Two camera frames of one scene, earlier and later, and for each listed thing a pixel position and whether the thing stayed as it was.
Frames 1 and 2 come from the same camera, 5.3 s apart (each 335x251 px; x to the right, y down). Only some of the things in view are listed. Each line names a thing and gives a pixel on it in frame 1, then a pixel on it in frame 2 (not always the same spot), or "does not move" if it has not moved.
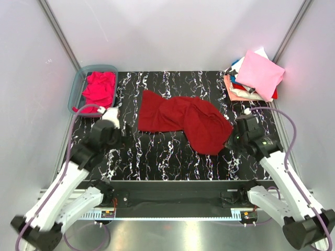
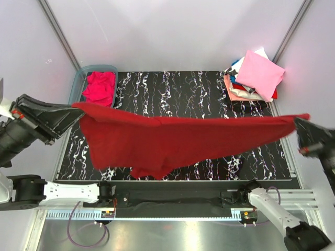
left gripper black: x=124 y=140 -> x=51 y=121
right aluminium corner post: x=291 y=31 does not move
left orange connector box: x=108 y=214 does not move
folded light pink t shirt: x=259 y=76 does not move
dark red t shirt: x=205 y=129 -> x=153 y=146
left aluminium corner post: x=52 y=18 does not move
